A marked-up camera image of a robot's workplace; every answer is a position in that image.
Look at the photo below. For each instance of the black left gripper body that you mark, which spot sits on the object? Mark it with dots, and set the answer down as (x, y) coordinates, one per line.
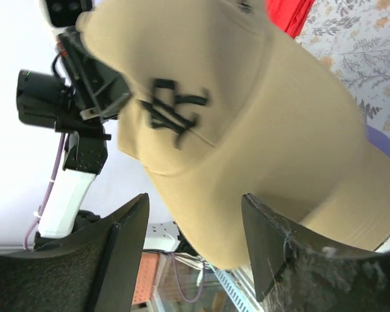
(89, 88)

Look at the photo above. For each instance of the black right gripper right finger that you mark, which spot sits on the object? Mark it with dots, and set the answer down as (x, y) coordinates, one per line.
(296, 269)

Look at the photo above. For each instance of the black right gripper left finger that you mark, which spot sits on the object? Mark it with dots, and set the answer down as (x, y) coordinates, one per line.
(93, 269)

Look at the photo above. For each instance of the beige baseball cap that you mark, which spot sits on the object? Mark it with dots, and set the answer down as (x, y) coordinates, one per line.
(224, 104)

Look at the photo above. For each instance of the purple baseball cap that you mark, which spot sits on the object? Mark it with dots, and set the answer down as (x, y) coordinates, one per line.
(379, 140)

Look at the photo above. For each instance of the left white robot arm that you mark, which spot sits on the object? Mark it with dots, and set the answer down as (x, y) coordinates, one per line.
(81, 156)

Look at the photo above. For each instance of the red folded cloth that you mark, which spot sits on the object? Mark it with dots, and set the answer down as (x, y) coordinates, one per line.
(288, 15)

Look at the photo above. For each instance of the floral patterned table mat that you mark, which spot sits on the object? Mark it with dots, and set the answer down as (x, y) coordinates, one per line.
(352, 39)

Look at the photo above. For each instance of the aluminium mounting rail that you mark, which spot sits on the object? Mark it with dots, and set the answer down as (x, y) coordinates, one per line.
(236, 285)

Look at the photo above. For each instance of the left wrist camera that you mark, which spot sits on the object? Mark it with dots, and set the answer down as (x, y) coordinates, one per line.
(64, 13)

